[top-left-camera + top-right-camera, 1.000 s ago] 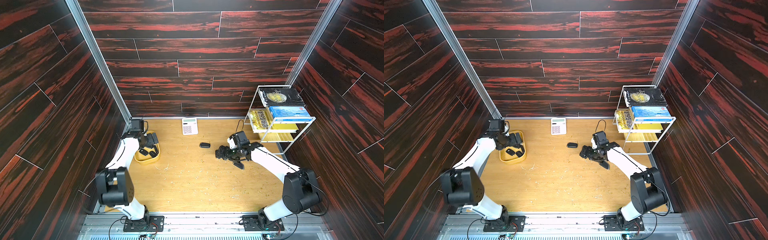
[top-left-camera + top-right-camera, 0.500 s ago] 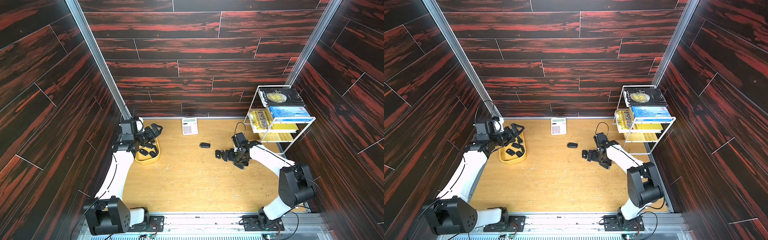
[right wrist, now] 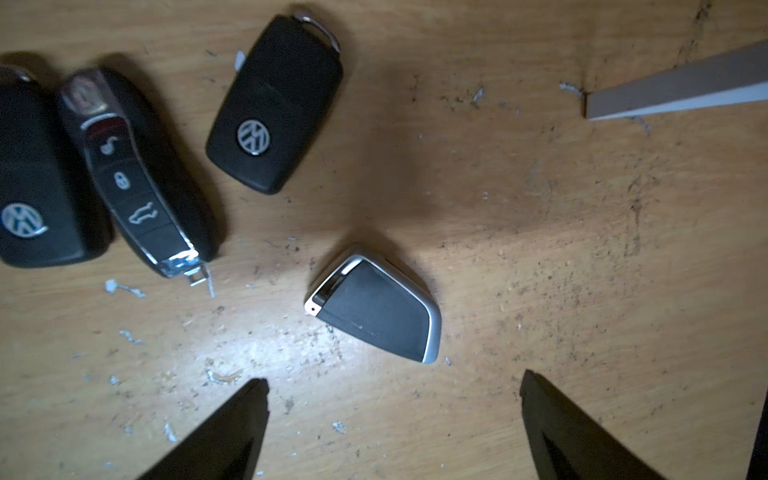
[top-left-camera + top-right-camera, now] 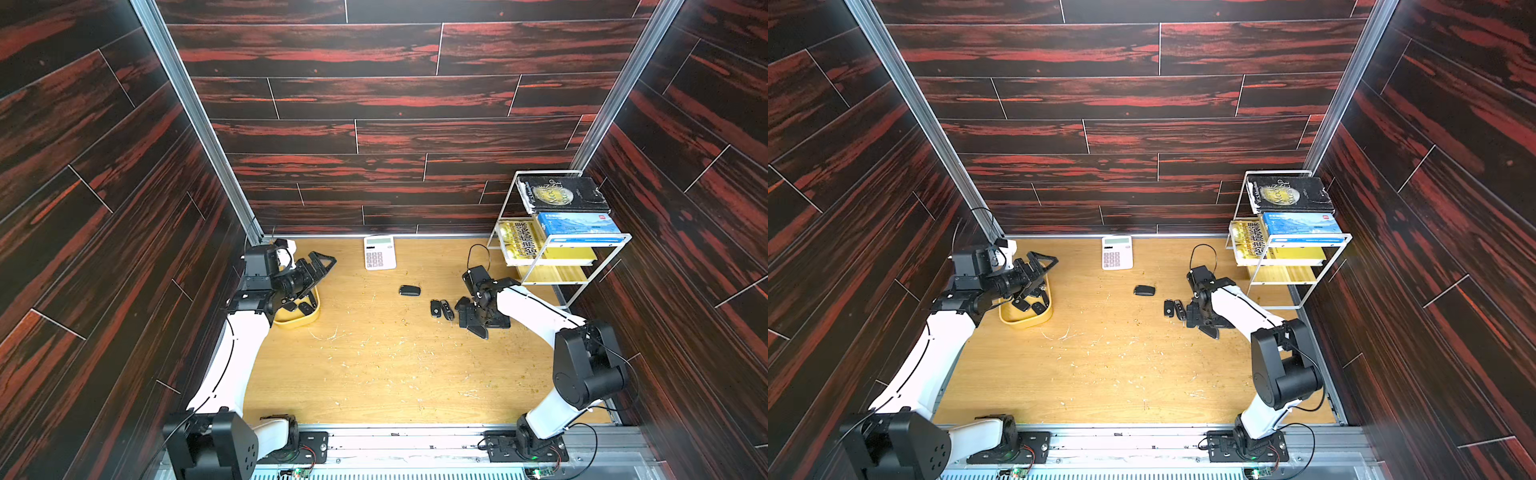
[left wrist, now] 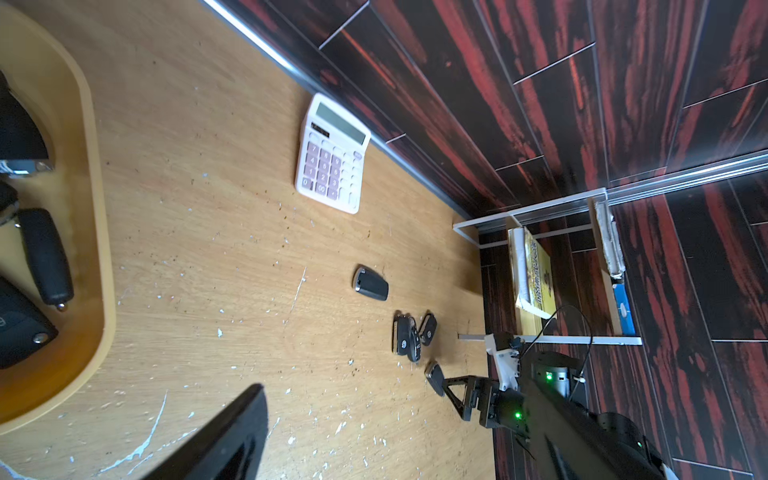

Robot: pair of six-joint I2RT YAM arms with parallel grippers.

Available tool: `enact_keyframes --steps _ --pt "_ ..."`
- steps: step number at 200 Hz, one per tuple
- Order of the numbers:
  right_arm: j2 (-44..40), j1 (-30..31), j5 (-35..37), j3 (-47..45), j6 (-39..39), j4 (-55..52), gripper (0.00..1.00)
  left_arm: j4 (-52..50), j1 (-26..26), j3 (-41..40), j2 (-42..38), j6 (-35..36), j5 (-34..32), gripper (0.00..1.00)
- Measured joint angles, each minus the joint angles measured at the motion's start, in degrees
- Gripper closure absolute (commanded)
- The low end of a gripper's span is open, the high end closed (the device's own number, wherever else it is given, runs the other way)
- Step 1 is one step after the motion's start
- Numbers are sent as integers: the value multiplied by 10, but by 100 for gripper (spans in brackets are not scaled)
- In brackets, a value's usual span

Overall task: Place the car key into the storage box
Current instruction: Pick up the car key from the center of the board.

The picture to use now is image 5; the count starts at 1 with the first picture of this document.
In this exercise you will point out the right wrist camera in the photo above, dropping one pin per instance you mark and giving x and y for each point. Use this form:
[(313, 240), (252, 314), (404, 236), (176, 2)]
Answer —
[(505, 350)]

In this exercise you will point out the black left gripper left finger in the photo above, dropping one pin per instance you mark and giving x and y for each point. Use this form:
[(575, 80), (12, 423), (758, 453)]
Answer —
[(230, 446)]

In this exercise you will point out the white calculator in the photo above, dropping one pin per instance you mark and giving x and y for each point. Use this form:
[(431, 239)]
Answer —
[(332, 147)]

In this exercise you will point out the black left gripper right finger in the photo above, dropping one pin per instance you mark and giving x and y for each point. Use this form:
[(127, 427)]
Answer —
[(571, 443)]

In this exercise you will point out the black chrome button key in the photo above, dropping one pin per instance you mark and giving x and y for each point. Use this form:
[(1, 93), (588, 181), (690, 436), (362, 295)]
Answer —
[(413, 341)]

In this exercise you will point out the yellow plastic storage box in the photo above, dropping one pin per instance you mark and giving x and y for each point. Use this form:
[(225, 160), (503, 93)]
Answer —
[(53, 89)]

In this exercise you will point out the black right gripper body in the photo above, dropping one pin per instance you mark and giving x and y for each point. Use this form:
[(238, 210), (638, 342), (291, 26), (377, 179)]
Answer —
[(498, 409)]

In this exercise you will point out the yellow book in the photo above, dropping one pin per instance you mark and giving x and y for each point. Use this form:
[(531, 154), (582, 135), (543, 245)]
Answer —
[(532, 274)]

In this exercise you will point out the black chrome Mercedes car key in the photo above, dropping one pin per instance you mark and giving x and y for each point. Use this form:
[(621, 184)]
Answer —
[(23, 149)]

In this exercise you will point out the white metal shelf rack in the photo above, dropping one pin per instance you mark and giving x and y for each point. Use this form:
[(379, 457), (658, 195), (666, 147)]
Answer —
[(566, 228)]

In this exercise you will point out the black flip car key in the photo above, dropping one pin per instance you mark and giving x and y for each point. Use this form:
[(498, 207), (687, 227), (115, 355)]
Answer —
[(46, 257)]

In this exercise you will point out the black VW car key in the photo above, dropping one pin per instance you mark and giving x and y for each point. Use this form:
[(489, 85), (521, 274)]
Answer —
[(401, 334)]

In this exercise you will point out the small black car key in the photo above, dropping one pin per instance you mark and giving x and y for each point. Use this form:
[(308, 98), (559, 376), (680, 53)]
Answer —
[(427, 329)]

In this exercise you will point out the large black smart key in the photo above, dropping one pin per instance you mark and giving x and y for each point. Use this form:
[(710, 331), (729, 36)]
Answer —
[(369, 283)]

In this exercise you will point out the blue book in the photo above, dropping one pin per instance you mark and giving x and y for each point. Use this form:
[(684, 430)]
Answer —
[(624, 309)]

